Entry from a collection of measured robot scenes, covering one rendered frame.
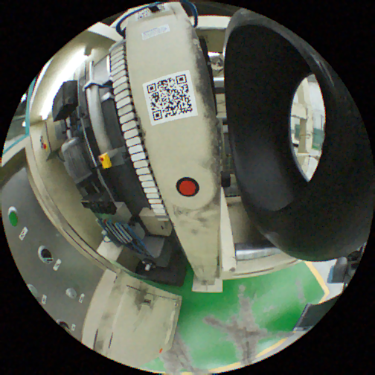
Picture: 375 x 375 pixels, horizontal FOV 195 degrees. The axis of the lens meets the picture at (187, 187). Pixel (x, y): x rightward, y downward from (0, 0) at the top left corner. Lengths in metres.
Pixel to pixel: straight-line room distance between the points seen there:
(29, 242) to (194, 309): 1.13
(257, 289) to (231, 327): 0.42
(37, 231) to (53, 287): 0.13
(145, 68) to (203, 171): 0.20
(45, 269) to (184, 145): 0.38
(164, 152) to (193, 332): 1.23
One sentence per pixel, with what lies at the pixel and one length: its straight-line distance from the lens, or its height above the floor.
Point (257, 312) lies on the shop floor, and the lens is 1.24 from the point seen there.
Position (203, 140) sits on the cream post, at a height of 1.14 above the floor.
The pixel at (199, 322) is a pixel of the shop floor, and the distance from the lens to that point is 1.19.
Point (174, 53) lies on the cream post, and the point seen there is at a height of 1.30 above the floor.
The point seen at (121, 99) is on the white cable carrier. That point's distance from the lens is 0.25.
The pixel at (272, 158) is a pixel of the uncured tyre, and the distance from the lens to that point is 0.58.
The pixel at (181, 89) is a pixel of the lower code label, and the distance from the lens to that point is 0.18.
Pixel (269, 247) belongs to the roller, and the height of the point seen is 0.92.
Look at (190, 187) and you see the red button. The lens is 0.20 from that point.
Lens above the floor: 1.17
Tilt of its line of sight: 31 degrees down
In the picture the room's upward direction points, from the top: 12 degrees counter-clockwise
